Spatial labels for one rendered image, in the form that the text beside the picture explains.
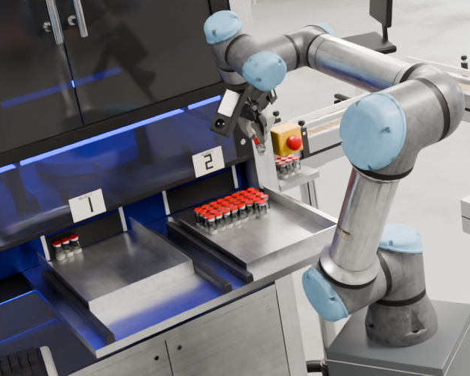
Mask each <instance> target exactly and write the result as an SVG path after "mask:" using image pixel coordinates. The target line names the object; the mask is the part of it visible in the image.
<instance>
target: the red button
mask: <svg viewBox="0 0 470 376"><path fill-rule="evenodd" d="M301 145H302V141H301V138H300V137H298V136H296V135H292V136H290V137H289V139H288V140H287V147H288V148H289V149H291V150H293V151H297V150H299V149H300V147H301Z"/></svg>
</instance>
